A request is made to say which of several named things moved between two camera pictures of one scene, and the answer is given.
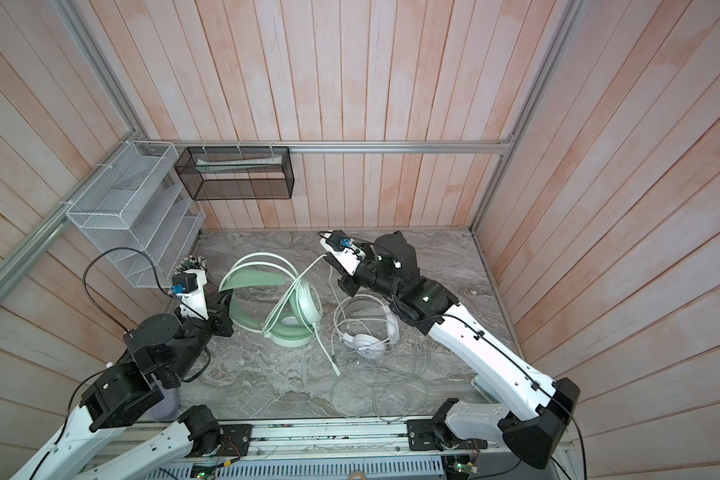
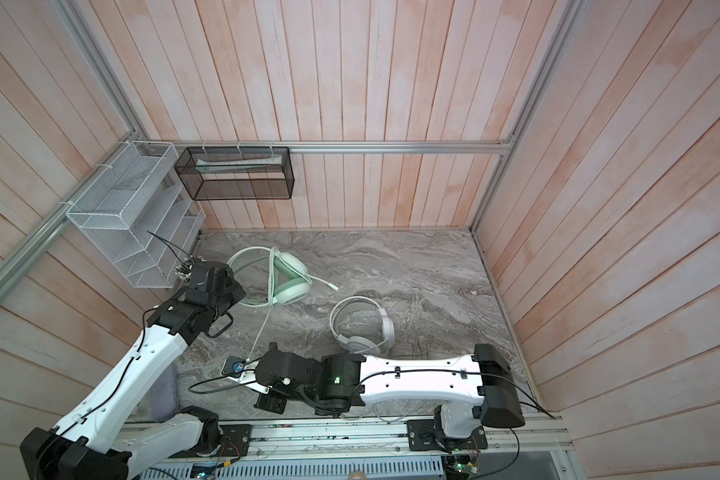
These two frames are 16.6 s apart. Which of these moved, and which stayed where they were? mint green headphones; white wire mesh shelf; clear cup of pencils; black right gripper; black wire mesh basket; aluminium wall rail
Moved: black right gripper; mint green headphones
Stayed: black wire mesh basket; clear cup of pencils; aluminium wall rail; white wire mesh shelf
